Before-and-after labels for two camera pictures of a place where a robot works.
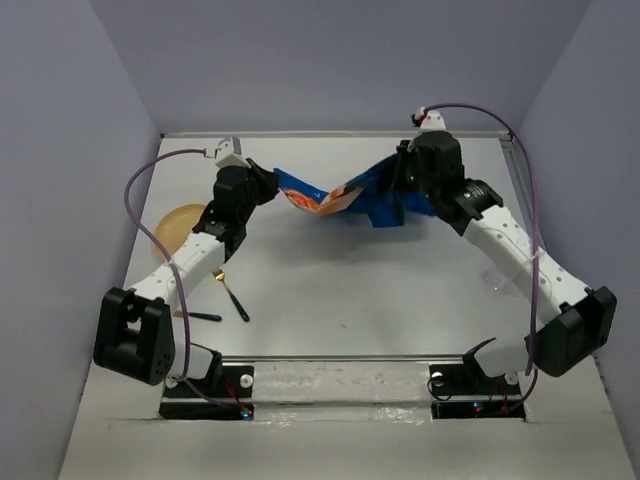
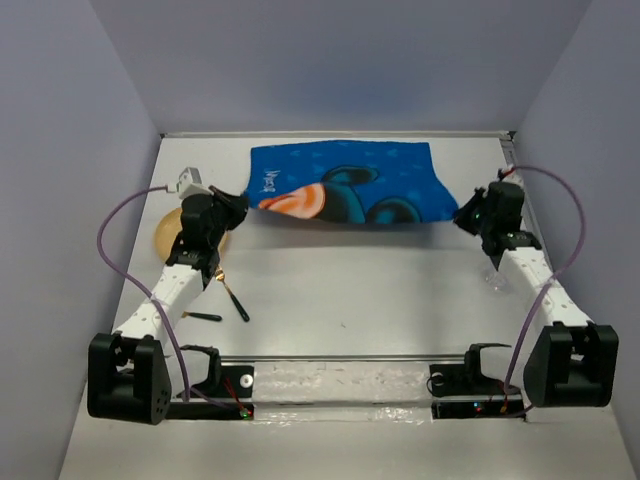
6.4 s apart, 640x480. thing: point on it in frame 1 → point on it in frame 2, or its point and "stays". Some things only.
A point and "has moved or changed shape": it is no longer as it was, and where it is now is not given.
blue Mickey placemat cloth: (373, 195) has moved or changed shape
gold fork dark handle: (219, 274) stays
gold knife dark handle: (210, 317) stays
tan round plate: (175, 226) stays
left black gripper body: (259, 191) → (226, 216)
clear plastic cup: (498, 280) stays
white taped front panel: (342, 393) stays
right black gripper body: (406, 177) → (473, 216)
